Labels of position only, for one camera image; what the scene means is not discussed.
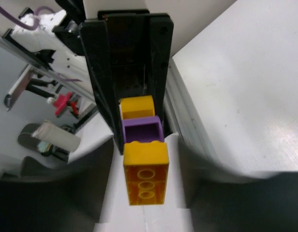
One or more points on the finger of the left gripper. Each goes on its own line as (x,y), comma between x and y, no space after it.
(94,38)
(160,39)

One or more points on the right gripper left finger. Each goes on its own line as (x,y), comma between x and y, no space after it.
(65,199)

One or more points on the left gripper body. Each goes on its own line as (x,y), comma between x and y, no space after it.
(127,36)

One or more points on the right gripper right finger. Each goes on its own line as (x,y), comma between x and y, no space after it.
(221,199)

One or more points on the yellow long lego brick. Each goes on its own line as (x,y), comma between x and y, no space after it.
(146,167)

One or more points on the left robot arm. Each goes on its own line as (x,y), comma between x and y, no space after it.
(59,33)

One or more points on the aluminium front rail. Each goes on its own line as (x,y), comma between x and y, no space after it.
(183,115)

